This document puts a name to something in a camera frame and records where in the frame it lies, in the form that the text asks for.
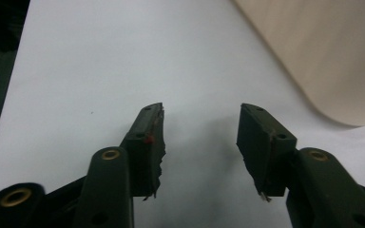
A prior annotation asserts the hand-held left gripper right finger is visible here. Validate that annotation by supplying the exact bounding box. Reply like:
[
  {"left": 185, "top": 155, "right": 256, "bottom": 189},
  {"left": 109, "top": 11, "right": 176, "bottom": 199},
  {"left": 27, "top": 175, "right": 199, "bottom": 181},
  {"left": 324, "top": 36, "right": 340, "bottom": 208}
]
[{"left": 236, "top": 103, "right": 365, "bottom": 228}]

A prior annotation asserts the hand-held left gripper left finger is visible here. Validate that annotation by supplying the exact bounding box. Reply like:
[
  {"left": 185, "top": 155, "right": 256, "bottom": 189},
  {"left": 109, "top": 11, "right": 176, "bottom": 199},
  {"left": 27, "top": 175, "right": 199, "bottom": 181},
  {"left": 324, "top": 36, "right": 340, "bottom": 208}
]
[{"left": 72, "top": 102, "right": 167, "bottom": 228}]

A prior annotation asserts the beige cutting board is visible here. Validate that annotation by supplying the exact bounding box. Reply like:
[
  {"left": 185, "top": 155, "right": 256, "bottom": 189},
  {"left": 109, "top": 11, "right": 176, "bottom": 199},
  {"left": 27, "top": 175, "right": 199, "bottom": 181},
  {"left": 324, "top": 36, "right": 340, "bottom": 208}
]
[{"left": 232, "top": 0, "right": 365, "bottom": 127}]

